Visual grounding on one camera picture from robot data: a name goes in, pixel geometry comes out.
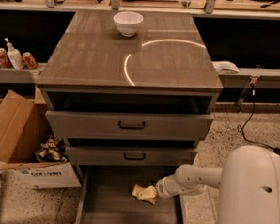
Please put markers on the right red soda can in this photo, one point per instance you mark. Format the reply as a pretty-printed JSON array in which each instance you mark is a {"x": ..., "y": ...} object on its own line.
[{"x": 29, "y": 60}]

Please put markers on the cardboard box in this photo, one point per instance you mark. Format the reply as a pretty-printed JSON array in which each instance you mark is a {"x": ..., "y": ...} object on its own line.
[{"x": 22, "y": 130}]

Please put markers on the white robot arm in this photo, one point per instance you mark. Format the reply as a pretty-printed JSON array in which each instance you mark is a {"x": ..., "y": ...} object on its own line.
[{"x": 248, "y": 183}]

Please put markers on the white pump bottle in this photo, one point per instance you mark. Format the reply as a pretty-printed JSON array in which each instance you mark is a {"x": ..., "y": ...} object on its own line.
[{"x": 14, "y": 55}]

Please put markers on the yellow sponge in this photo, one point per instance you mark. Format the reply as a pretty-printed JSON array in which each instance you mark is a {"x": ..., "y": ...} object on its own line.
[{"x": 141, "y": 192}]

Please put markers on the middle grey drawer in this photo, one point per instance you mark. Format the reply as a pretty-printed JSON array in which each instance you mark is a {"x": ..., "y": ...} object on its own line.
[{"x": 127, "y": 156}]

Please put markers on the snack bags in box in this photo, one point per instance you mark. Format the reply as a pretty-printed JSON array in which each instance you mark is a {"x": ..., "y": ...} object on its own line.
[{"x": 52, "y": 150}]

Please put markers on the top grey drawer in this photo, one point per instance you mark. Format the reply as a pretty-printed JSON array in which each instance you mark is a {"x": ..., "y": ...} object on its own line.
[{"x": 128, "y": 126}]

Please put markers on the left red soda can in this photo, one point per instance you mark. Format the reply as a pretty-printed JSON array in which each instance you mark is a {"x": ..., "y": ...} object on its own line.
[{"x": 4, "y": 60}]

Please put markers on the folded white cloth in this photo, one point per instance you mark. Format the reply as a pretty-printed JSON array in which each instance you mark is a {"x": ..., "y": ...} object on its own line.
[{"x": 225, "y": 67}]

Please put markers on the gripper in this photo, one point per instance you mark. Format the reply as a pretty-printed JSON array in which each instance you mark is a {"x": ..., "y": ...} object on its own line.
[{"x": 162, "y": 188}]

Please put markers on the red soda can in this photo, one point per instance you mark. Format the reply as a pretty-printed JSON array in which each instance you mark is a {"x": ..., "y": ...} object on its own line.
[
  {"x": 4, "y": 60},
  {"x": 29, "y": 60}
]

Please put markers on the grey drawer cabinet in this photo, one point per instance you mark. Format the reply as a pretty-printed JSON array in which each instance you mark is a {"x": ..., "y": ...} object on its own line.
[{"x": 164, "y": 69}]

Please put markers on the white ceramic bowl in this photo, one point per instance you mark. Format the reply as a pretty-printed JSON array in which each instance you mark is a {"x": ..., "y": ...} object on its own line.
[{"x": 127, "y": 22}]

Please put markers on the bottom open grey drawer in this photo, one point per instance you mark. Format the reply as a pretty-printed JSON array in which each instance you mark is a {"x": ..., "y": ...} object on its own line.
[{"x": 107, "y": 197}]

